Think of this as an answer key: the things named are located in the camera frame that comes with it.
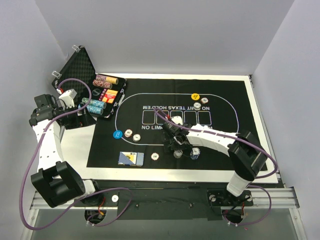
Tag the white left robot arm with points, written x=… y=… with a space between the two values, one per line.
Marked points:
x=55 y=180

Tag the teal chip roll lower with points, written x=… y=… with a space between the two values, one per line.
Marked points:
x=94 y=109

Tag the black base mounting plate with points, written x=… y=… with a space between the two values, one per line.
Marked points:
x=170 y=201

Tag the blue 5 chip stack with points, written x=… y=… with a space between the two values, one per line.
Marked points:
x=195 y=153

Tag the teal chip roll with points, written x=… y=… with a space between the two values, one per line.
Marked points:
x=94 y=109
x=94 y=103

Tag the orange card deck box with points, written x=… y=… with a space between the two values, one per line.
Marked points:
x=108 y=96

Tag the grey chips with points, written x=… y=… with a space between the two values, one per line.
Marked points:
x=197 y=106
x=136 y=137

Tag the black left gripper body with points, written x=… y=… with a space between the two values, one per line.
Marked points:
x=75 y=119

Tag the red chips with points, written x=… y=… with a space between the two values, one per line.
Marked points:
x=204 y=100
x=128 y=133

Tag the grey 1 chip stack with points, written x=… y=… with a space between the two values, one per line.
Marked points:
x=178 y=154

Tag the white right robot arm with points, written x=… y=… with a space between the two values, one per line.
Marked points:
x=243 y=150

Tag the aluminium front rail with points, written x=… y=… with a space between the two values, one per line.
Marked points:
x=281 y=198

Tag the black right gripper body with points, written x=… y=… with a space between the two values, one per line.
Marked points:
x=172 y=139

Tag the brown chip roll top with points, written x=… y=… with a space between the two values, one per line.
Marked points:
x=106 y=78

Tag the red 100 chip stack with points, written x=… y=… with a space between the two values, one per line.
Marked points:
x=155 y=156

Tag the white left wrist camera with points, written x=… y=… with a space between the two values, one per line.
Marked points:
x=67 y=98

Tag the black round dealer puck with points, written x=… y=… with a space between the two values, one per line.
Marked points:
x=96 y=92

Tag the yellow big blind button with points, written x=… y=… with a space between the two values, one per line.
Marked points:
x=195 y=96

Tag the blue small blind button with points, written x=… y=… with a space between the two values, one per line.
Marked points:
x=118 y=134

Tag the blue playing card box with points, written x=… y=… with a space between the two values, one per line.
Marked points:
x=131 y=159

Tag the black poker table mat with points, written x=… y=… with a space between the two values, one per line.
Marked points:
x=149 y=103

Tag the teal chip roll upper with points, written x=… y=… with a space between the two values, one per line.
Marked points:
x=94 y=103

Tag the black chip carrying case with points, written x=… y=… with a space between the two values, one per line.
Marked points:
x=80 y=66

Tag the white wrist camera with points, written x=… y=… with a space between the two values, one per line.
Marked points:
x=67 y=98
x=177 y=120

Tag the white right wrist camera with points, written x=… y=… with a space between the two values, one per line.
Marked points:
x=177 y=120

